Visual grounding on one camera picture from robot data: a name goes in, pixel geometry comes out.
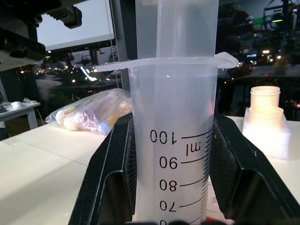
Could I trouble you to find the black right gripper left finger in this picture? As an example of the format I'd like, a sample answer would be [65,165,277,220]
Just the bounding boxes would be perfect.
[68,112,138,225]

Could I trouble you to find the large clear plastic syringe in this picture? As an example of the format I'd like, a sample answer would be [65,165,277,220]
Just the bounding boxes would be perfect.
[95,0,240,225]

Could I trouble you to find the white roller blind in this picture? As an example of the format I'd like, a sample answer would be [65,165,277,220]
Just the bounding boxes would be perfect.
[37,0,117,52]

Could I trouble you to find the white plastic jar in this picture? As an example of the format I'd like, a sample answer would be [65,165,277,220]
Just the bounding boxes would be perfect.
[249,85,281,109]
[248,105,285,126]

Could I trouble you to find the clear plastic bag with contents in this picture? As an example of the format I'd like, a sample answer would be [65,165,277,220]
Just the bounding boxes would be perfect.
[45,88,133,138]

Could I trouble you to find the thin blind pull cord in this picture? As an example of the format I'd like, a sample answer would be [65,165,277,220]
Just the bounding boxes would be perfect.
[104,0,124,89]

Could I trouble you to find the small white side table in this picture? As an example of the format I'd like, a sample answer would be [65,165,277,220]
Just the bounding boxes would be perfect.
[0,101,41,130]

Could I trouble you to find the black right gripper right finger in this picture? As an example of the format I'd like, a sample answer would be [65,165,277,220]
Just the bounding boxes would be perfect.
[209,112,300,225]

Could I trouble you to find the small white bowl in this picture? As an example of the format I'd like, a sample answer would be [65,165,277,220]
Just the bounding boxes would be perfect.
[9,100,27,110]

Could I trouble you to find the white foam block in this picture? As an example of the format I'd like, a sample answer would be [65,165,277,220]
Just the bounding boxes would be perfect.
[242,107,293,161]

